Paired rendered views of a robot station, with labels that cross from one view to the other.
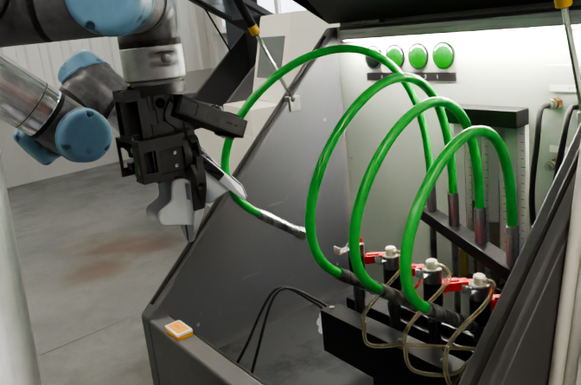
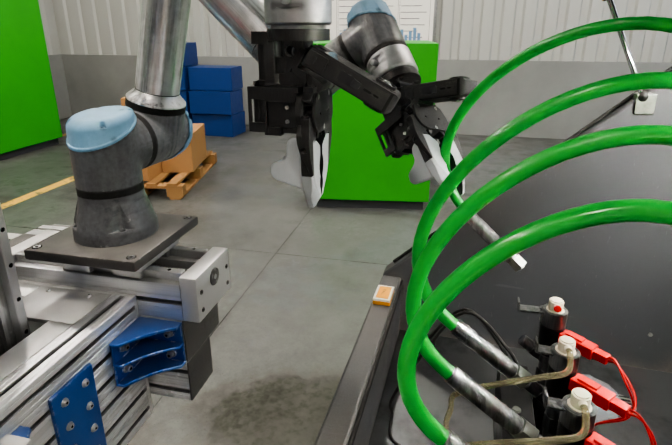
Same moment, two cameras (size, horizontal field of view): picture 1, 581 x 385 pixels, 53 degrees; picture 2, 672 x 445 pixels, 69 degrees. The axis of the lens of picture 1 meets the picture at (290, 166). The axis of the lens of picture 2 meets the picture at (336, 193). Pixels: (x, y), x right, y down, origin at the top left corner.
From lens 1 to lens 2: 0.52 m
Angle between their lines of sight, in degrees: 50
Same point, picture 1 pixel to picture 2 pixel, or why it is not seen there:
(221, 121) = (355, 87)
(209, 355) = (372, 331)
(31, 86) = (259, 21)
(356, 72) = not seen: outside the picture
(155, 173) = (261, 123)
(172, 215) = (283, 172)
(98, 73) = (369, 23)
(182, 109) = (309, 62)
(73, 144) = not seen: hidden behind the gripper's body
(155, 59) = not seen: outside the picture
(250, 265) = (511, 275)
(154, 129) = (280, 78)
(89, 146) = not seen: hidden behind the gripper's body
